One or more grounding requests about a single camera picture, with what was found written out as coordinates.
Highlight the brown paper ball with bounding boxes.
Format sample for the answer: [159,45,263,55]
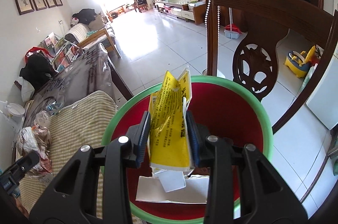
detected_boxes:
[16,127,53,178]

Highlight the white paper receipt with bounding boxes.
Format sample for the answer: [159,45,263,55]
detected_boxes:
[136,170,209,204]

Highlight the yellow foil packet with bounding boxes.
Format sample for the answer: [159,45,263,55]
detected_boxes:
[148,67,193,171]

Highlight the crushed clear plastic bottle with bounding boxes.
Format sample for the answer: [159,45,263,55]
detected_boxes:
[33,101,64,128]

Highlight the red green trash bin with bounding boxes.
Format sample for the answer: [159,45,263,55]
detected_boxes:
[101,76,273,223]

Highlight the yellow striped table mat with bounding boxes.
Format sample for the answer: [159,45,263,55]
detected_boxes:
[19,91,118,218]

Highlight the white plastic bag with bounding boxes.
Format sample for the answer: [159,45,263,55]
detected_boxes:
[18,77,35,102]

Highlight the black clothes pile on chair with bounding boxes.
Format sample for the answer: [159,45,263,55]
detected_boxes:
[19,53,57,91]

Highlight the yellow toy potty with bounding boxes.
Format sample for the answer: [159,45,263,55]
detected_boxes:
[284,46,316,78]

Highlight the wooden sofa with cushions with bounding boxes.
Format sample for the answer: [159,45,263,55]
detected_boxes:
[65,8,121,58]

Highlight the red dustpan with broom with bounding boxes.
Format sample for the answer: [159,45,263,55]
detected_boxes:
[224,8,242,39]

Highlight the wooden dining chair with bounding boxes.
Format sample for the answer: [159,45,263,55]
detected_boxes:
[204,0,338,205]

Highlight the low tv cabinet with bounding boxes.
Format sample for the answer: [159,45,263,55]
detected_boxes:
[155,0,206,25]

